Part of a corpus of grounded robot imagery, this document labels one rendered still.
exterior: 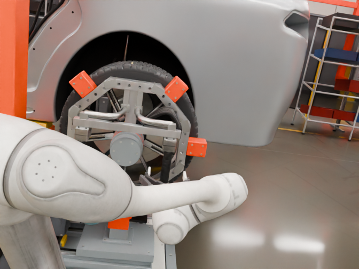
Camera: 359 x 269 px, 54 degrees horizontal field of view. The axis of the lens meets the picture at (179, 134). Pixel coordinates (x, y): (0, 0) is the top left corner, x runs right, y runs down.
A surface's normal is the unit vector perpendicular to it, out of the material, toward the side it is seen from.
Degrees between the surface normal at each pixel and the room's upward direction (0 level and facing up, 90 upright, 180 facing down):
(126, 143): 90
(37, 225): 94
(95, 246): 0
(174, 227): 82
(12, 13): 90
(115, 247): 0
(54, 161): 60
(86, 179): 72
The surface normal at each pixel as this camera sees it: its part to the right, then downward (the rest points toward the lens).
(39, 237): 0.82, 0.36
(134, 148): 0.06, 0.29
